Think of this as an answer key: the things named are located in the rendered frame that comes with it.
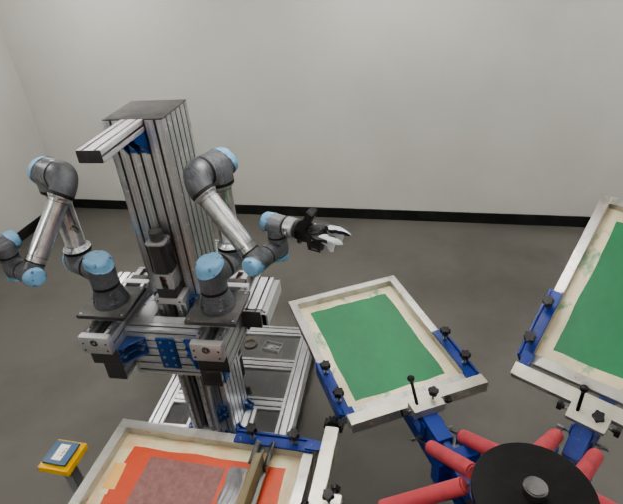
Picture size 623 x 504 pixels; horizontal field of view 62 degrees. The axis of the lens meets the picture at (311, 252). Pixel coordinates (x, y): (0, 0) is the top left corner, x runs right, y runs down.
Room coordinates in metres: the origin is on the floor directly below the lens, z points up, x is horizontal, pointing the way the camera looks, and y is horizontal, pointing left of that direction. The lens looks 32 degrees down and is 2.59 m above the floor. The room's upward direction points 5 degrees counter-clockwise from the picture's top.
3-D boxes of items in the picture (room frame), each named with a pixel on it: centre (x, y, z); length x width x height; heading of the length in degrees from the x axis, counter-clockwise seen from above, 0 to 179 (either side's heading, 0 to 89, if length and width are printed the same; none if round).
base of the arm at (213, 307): (1.76, 0.41, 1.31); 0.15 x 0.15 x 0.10
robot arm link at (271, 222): (1.71, 0.12, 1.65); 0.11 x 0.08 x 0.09; 54
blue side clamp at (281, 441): (1.25, 0.20, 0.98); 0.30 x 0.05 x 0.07; 75
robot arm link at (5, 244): (1.74, 1.16, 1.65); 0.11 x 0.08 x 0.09; 142
